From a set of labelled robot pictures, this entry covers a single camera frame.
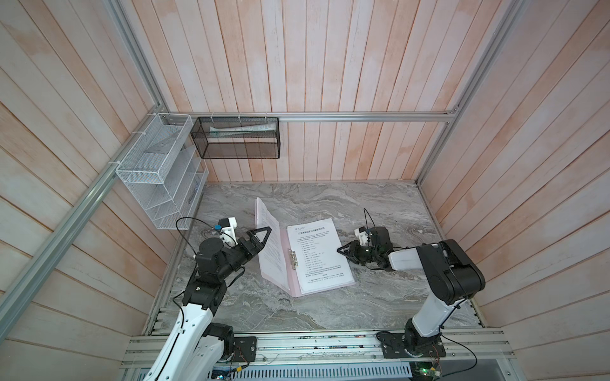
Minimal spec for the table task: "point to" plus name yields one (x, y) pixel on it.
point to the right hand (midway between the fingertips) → (339, 250)
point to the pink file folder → (293, 282)
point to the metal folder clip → (293, 258)
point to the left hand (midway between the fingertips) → (267, 239)
